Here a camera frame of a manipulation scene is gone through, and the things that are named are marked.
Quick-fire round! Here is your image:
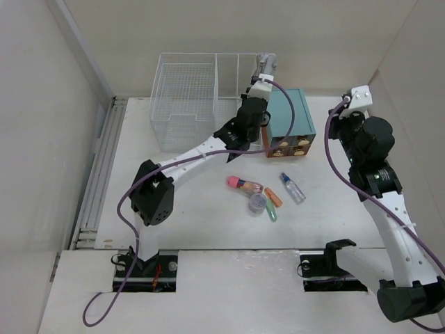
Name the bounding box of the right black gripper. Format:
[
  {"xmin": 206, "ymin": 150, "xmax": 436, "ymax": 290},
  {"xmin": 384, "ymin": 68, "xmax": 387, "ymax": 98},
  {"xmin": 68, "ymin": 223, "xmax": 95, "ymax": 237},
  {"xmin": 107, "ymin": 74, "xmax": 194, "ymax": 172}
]
[{"xmin": 327, "ymin": 105, "xmax": 365, "ymax": 166}]

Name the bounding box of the pink capped marker tube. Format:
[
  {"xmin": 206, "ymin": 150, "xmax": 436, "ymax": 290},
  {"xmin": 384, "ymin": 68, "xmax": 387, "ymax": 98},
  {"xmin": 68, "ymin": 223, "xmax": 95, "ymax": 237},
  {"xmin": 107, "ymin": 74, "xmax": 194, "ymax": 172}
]
[{"xmin": 227, "ymin": 175, "xmax": 264, "ymax": 195}]

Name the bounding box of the clear jar of paperclips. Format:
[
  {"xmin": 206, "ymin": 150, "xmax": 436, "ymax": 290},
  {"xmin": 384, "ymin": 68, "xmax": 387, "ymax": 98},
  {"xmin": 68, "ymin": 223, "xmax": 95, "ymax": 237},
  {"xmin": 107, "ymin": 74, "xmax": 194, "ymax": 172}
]
[{"xmin": 248, "ymin": 193, "xmax": 267, "ymax": 214}]

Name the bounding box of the clear bottle blue cap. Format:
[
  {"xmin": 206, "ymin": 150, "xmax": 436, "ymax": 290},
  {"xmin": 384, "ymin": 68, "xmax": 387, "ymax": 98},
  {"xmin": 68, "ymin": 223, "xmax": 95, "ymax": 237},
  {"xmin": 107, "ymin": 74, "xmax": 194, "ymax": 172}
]
[{"xmin": 281, "ymin": 173, "xmax": 306, "ymax": 205}]

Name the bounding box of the grey setup guide booklet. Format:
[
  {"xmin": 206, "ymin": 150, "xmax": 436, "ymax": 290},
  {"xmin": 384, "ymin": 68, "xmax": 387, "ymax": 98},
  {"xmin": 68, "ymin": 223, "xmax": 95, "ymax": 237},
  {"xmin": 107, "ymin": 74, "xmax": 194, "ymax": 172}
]
[{"xmin": 255, "ymin": 53, "xmax": 277, "ymax": 76}]

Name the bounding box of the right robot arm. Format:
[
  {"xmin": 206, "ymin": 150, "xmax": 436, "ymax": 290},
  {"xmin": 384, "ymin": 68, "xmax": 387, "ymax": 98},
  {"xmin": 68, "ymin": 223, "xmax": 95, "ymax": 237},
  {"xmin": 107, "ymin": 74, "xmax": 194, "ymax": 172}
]
[{"xmin": 322, "ymin": 111, "xmax": 444, "ymax": 324}]

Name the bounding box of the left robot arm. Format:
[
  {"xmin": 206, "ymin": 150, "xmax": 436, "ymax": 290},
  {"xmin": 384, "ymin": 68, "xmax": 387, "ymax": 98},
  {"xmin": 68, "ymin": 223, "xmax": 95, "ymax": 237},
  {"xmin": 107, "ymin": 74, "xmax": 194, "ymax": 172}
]
[{"xmin": 129, "ymin": 97, "xmax": 268, "ymax": 231}]

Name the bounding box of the teal orange drawer cabinet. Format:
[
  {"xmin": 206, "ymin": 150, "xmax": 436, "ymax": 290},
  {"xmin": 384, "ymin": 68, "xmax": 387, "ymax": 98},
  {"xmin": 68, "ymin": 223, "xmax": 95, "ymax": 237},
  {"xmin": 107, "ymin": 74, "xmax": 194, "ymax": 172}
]
[{"xmin": 261, "ymin": 88, "xmax": 316, "ymax": 158}]

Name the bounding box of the orange translucent case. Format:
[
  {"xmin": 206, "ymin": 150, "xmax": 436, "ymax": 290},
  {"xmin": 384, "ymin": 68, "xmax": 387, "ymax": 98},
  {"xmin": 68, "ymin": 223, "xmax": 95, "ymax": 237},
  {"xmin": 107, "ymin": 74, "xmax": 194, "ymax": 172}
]
[{"xmin": 264, "ymin": 187, "xmax": 282, "ymax": 207}]

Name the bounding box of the green translucent case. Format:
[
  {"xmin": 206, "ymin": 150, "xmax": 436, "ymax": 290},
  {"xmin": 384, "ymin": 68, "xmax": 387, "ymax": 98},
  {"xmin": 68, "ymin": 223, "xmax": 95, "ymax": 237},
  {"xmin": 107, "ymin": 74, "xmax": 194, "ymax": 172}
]
[{"xmin": 266, "ymin": 202, "xmax": 277, "ymax": 222}]

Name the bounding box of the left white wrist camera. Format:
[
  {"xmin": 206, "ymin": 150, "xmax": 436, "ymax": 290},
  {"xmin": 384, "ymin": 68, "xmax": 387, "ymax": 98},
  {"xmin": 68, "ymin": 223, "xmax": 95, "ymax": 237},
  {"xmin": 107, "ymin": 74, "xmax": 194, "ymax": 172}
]
[{"xmin": 247, "ymin": 74, "xmax": 274, "ymax": 101}]

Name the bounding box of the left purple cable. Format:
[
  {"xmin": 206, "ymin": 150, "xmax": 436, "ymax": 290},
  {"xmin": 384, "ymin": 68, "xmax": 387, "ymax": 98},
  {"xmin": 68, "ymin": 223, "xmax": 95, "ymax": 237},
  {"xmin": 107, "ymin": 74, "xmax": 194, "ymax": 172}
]
[{"xmin": 82, "ymin": 78, "xmax": 297, "ymax": 327}]

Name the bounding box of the purple cable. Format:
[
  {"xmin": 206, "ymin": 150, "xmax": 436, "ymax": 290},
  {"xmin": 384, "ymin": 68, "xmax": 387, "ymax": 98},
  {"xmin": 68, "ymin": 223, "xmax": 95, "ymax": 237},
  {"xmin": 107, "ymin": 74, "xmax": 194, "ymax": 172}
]
[
  {"xmin": 82, "ymin": 78, "xmax": 297, "ymax": 327},
  {"xmin": 324, "ymin": 95, "xmax": 445, "ymax": 331}
]

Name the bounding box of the white wire desk organizer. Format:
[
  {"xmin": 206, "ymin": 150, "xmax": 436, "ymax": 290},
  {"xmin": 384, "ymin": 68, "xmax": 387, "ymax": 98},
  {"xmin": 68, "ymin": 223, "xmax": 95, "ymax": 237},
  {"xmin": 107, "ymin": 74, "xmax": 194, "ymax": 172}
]
[{"xmin": 149, "ymin": 53, "xmax": 257, "ymax": 153}]

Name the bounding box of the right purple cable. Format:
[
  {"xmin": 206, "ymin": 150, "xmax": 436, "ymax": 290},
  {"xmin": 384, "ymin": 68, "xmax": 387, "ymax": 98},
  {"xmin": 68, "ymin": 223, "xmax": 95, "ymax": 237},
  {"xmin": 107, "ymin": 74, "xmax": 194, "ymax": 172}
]
[{"xmin": 324, "ymin": 95, "xmax": 445, "ymax": 331}]

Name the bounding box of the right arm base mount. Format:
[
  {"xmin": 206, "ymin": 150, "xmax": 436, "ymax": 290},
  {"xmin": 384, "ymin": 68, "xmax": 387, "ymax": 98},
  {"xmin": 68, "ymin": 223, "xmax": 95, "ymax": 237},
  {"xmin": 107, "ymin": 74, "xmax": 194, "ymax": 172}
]
[{"xmin": 297, "ymin": 239, "xmax": 368, "ymax": 292}]

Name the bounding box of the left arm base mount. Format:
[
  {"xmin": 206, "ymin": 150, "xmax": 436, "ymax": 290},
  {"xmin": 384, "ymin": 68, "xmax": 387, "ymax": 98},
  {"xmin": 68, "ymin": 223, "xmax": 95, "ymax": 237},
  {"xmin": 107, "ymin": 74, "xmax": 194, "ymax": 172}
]
[{"xmin": 111, "ymin": 248, "xmax": 179, "ymax": 293}]

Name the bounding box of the aluminium rail frame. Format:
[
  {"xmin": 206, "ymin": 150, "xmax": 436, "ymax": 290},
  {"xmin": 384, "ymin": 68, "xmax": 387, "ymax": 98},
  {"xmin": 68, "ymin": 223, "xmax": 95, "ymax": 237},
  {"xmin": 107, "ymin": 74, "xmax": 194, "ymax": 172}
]
[{"xmin": 67, "ymin": 96, "xmax": 128, "ymax": 251}]

